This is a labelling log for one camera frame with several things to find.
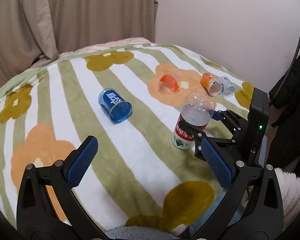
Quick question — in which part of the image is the red-green label clear cup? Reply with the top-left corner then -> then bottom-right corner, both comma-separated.
172,92 -> 216,150

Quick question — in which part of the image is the orange cartoon print cup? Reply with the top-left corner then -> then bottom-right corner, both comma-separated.
200,73 -> 223,96

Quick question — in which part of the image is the clear white-label cup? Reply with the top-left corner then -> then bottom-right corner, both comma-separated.
217,76 -> 236,97

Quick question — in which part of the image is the orange translucent cup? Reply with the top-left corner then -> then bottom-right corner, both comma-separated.
158,74 -> 179,94

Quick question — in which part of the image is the blue translucent cup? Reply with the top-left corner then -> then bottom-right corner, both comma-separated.
98,88 -> 133,124

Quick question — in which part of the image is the black jacket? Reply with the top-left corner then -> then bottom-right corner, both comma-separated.
267,55 -> 300,177

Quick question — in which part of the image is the white fluffy cloth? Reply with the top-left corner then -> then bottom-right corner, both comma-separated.
274,168 -> 300,230

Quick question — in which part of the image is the striped floral blanket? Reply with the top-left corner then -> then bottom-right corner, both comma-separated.
0,43 -> 253,232

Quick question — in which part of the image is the blue fluffy cloth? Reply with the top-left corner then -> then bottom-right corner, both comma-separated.
105,197 -> 243,240

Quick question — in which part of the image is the beige curtain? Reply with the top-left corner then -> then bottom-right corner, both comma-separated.
0,0 -> 157,87

